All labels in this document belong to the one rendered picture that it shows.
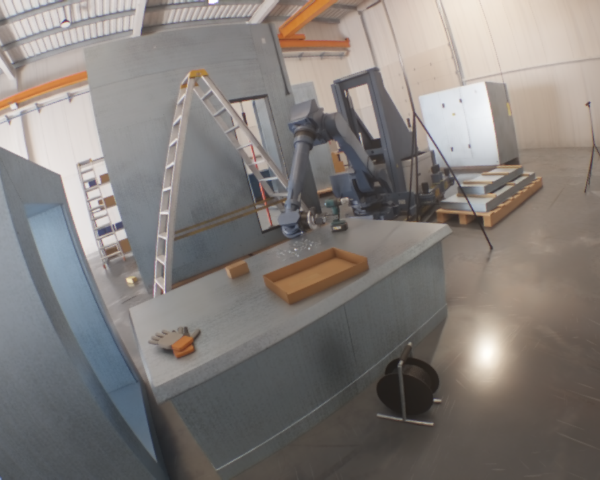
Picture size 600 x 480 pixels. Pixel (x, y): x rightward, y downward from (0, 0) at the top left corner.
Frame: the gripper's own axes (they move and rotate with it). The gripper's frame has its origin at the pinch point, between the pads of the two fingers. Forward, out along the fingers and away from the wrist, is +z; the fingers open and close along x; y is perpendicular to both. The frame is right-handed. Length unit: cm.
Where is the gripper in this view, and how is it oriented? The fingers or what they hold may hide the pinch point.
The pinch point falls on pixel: (335, 216)
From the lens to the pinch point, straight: 225.5
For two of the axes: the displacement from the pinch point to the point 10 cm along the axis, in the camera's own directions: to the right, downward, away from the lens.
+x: -3.5, 3.3, -8.8
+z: 9.1, -1.2, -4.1
